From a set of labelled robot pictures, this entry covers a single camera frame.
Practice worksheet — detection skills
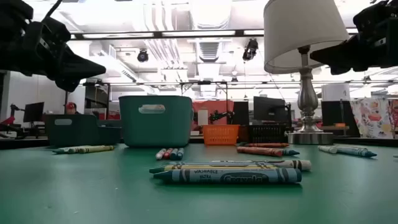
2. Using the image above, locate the white cylindrical container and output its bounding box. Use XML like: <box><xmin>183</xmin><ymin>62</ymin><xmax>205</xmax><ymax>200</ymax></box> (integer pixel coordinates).
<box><xmin>198</xmin><ymin>108</ymin><xmax>208</xmax><ymax>126</ymax></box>

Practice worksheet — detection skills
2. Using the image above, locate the tall teal plastic bin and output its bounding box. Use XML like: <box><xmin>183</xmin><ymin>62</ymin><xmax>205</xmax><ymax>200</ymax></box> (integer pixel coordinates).
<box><xmin>118</xmin><ymin>95</ymin><xmax>193</xmax><ymax>147</ymax></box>

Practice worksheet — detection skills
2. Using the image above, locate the floral patterned cloth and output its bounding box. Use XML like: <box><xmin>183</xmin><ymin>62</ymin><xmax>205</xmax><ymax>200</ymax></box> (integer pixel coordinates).
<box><xmin>349</xmin><ymin>98</ymin><xmax>398</xmax><ymax>139</ymax></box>

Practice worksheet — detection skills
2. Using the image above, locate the white cylindrical column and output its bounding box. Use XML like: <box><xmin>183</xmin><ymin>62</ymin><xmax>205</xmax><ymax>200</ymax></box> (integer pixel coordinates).
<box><xmin>322</xmin><ymin>83</ymin><xmax>351</xmax><ymax>101</ymax></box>

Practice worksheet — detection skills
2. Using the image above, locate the dark teal stepped bin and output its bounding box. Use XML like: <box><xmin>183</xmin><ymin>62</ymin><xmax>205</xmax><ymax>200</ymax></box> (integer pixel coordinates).
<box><xmin>45</xmin><ymin>114</ymin><xmax>122</xmax><ymax>147</ymax></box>

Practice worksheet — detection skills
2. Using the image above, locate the orange red panel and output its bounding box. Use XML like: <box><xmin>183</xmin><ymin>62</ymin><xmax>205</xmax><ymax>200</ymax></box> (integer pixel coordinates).
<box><xmin>192</xmin><ymin>100</ymin><xmax>234</xmax><ymax>126</ymax></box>

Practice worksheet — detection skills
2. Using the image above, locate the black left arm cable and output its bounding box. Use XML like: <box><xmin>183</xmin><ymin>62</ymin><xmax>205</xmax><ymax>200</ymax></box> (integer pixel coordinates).
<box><xmin>42</xmin><ymin>0</ymin><xmax>63</xmax><ymax>21</ymax></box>

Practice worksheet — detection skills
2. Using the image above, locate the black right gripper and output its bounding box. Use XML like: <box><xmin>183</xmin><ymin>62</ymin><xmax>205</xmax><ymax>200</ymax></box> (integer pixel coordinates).
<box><xmin>310</xmin><ymin>2</ymin><xmax>398</xmax><ymax>76</ymax></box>

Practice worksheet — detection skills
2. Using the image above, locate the person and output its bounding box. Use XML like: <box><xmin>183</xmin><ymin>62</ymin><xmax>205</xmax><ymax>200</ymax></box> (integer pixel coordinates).
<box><xmin>64</xmin><ymin>101</ymin><xmax>78</xmax><ymax>115</ymax></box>

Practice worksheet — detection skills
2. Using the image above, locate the large white crayon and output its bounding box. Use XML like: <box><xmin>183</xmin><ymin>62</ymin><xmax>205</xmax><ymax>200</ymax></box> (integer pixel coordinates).
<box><xmin>211</xmin><ymin>159</ymin><xmax>312</xmax><ymax>172</ymax></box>

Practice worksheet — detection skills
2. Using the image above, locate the black computer monitor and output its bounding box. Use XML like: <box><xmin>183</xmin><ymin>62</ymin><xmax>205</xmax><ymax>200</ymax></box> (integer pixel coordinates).
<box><xmin>321</xmin><ymin>100</ymin><xmax>355</xmax><ymax>138</ymax></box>
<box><xmin>253</xmin><ymin>96</ymin><xmax>287</xmax><ymax>122</ymax></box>
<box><xmin>23</xmin><ymin>101</ymin><xmax>45</xmax><ymax>123</ymax></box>

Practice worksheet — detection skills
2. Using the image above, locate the black metal frame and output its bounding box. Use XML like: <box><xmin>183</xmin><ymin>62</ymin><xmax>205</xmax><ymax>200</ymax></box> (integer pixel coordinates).
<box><xmin>62</xmin><ymin>80</ymin><xmax>398</xmax><ymax>125</ymax></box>

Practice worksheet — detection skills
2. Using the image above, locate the orange crayon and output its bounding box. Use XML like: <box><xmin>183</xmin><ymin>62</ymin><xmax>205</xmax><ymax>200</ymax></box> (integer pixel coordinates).
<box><xmin>244</xmin><ymin>142</ymin><xmax>290</xmax><ymax>148</ymax></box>
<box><xmin>236</xmin><ymin>146</ymin><xmax>284</xmax><ymax>157</ymax></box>

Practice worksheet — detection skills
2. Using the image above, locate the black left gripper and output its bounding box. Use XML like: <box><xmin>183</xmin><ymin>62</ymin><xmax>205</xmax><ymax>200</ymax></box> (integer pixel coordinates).
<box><xmin>0</xmin><ymin>17</ymin><xmax>107</xmax><ymax>93</ymax></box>

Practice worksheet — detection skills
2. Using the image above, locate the dark shelving unit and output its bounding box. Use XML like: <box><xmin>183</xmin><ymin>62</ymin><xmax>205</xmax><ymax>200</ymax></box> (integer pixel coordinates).
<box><xmin>84</xmin><ymin>85</ymin><xmax>109</xmax><ymax>110</ymax></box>

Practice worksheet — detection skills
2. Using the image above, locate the black upright panel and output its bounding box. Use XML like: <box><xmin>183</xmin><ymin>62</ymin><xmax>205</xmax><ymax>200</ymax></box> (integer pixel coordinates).
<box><xmin>233</xmin><ymin>101</ymin><xmax>249</xmax><ymax>125</ymax></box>

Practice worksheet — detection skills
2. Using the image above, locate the large blue crayon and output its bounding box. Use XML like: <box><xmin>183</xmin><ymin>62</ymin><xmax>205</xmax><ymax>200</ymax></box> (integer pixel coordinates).
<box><xmin>152</xmin><ymin>168</ymin><xmax>303</xmax><ymax>184</ymax></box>

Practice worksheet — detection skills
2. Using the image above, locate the silver lamp white shade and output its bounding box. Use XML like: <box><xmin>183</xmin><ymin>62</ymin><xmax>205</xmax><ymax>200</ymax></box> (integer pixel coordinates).
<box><xmin>263</xmin><ymin>0</ymin><xmax>351</xmax><ymax>146</ymax></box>

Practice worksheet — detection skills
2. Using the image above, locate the black plastic basket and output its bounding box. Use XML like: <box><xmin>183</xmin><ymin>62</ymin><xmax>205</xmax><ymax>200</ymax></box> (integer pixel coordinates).
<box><xmin>238</xmin><ymin>124</ymin><xmax>289</xmax><ymax>144</ymax></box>

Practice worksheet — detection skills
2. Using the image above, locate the large green crayon yellow wrapper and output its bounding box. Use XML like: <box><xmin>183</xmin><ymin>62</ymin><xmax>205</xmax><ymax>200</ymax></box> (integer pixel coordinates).
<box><xmin>149</xmin><ymin>164</ymin><xmax>280</xmax><ymax>174</ymax></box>

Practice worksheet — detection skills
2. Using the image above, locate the orange plastic basket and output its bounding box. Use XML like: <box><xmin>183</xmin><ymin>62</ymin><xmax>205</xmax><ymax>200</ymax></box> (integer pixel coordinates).
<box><xmin>201</xmin><ymin>124</ymin><xmax>241</xmax><ymax>146</ymax></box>

